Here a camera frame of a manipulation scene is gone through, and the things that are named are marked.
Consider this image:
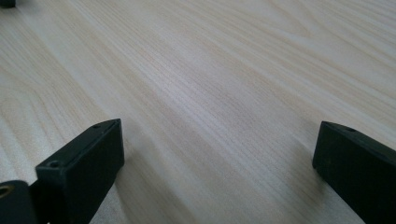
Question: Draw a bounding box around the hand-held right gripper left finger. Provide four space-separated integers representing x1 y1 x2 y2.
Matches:
29 118 126 224

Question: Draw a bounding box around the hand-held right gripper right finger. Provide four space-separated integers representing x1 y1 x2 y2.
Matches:
312 120 396 224

